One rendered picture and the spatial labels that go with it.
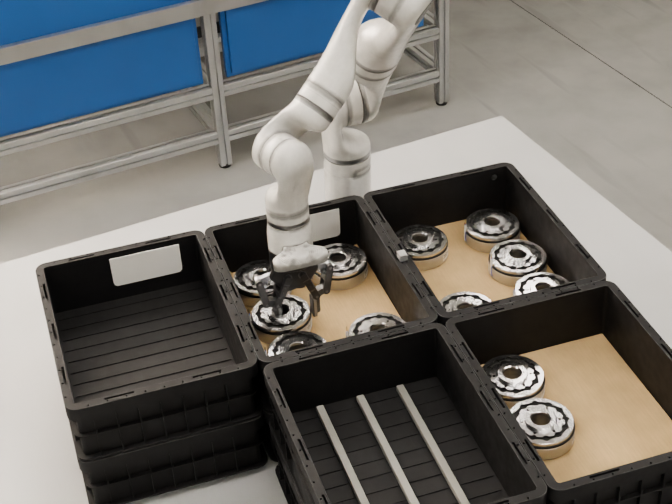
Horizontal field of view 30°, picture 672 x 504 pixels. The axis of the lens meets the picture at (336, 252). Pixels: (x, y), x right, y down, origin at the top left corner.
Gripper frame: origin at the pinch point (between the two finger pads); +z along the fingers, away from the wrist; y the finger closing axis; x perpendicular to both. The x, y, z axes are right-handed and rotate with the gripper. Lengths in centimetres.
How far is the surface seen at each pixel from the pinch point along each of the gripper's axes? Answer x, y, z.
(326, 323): 2.1, -4.6, 2.5
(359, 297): -2.8, -12.2, 2.5
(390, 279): -0.1, -17.2, -1.9
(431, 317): 18.8, -17.5, -7.3
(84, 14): -184, 13, 20
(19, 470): 5, 51, 15
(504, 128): -67, -69, 15
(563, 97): -189, -148, 85
